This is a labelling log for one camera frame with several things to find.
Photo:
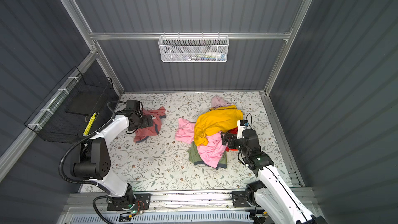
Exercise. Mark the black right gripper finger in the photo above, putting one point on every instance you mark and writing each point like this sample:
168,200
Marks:
228,137
230,145

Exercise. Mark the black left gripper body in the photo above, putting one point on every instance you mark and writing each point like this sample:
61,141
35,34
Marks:
139,123

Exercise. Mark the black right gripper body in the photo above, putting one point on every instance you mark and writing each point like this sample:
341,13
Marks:
243,150

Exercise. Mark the dusty rose shirt grey trim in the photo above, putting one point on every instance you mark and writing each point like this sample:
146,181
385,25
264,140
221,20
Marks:
157,116

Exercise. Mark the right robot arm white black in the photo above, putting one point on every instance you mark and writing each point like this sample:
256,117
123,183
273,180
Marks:
270,191

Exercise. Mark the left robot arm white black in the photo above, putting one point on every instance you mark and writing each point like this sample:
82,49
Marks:
94,164

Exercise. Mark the red cloth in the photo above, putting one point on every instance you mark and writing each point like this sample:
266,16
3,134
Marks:
233,130

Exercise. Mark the yellow cloth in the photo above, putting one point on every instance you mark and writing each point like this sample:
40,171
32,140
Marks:
216,120

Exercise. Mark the light pink cloth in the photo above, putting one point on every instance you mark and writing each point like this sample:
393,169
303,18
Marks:
185,134

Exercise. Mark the olive green cloth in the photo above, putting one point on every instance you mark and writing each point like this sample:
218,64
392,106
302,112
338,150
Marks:
211,156

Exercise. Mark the pale pink cloth at back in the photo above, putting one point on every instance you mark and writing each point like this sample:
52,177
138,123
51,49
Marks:
218,102

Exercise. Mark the yellow marker pen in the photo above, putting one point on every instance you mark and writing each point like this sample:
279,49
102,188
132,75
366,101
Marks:
90,124

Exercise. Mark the floral patterned table mat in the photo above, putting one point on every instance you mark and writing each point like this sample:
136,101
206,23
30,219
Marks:
162,163

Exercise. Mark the white ventilated panel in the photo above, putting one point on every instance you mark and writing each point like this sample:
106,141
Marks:
203,217

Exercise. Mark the tubes in white basket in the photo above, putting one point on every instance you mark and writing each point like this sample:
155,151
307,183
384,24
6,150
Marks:
209,56

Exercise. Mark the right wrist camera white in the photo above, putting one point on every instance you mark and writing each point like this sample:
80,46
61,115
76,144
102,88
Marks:
242,125

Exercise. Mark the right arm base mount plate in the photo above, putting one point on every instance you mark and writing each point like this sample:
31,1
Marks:
244,198

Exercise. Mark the aluminium front rail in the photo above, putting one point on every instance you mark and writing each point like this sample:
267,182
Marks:
186,200

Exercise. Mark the black wire basket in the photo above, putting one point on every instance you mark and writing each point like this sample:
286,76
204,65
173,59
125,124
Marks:
63,117

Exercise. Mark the white wire mesh basket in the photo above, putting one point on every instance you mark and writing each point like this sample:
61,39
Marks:
174,50

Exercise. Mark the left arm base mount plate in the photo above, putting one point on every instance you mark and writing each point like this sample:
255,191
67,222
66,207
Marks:
134,203

